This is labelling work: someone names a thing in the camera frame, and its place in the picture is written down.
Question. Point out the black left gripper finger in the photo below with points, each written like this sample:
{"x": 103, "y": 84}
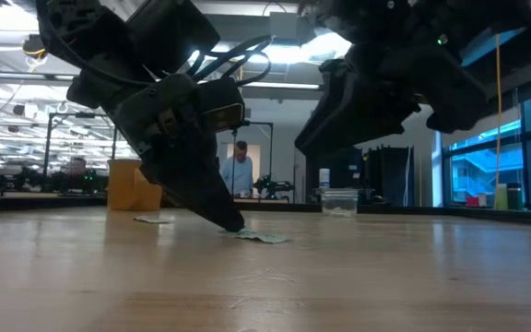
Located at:
{"x": 180, "y": 197}
{"x": 192, "y": 184}

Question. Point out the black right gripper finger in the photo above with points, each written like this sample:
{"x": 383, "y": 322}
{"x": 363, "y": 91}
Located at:
{"x": 339, "y": 120}
{"x": 337, "y": 76}

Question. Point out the green banknote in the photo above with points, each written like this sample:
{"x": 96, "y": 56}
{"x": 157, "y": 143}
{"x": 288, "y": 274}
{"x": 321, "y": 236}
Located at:
{"x": 261, "y": 237}

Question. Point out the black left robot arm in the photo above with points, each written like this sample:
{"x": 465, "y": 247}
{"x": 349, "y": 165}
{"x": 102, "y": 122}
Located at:
{"x": 99, "y": 37}

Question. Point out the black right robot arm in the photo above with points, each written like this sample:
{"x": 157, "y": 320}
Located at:
{"x": 408, "y": 18}

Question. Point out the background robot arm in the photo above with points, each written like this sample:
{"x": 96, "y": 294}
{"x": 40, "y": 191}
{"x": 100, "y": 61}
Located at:
{"x": 272, "y": 186}
{"x": 91, "y": 182}

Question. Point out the black cabinet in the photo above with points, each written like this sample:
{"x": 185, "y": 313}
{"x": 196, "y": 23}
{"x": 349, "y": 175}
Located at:
{"x": 339, "y": 168}

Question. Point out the person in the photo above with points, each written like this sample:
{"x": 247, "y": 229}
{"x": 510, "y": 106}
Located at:
{"x": 77, "y": 166}
{"x": 240, "y": 173}

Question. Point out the yellow bin with black rim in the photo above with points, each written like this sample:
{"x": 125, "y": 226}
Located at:
{"x": 122, "y": 184}

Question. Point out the white bottle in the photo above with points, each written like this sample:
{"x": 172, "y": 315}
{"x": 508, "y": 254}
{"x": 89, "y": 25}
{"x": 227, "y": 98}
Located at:
{"x": 324, "y": 177}

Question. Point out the clear glass jar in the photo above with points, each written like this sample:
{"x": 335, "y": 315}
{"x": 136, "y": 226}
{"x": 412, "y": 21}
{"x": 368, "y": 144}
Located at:
{"x": 339, "y": 203}

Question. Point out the red box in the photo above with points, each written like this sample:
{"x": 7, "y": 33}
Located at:
{"x": 472, "y": 201}

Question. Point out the white box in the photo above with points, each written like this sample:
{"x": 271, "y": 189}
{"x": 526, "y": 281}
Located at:
{"x": 482, "y": 200}

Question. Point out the dark green tumbler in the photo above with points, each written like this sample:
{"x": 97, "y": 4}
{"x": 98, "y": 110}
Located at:
{"x": 514, "y": 197}

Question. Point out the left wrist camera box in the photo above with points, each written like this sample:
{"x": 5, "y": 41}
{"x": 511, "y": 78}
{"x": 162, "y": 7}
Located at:
{"x": 221, "y": 110}

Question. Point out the black station frame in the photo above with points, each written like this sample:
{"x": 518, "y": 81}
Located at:
{"x": 60, "y": 115}
{"x": 261, "y": 123}

